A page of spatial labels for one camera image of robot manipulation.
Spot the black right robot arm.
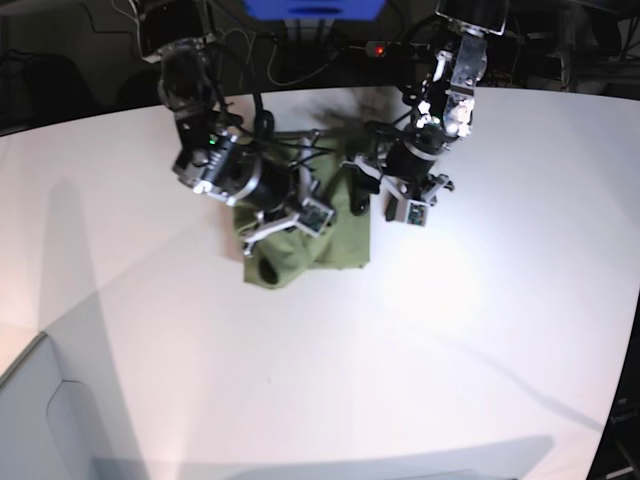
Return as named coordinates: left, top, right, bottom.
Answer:
left=131, top=1, right=336, bottom=255

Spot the blue box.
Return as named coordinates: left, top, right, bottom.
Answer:
left=243, top=0, right=385, bottom=21

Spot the aluminium profile post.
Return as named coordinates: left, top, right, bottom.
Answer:
left=284, top=18, right=334, bottom=43

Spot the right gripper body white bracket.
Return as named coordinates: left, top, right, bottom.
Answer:
left=224, top=154, right=336, bottom=259

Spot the green T-shirt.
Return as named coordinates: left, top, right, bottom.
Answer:
left=233, top=133, right=370, bottom=290

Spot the black power strip red switch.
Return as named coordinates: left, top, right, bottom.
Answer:
left=364, top=41, right=432, bottom=60

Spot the grey coiled cable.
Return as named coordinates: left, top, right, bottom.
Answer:
left=214, top=24, right=346, bottom=89

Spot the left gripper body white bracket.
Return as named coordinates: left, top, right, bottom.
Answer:
left=342, top=141, right=455, bottom=226

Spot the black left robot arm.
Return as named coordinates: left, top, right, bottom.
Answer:
left=345, top=1, right=509, bottom=226

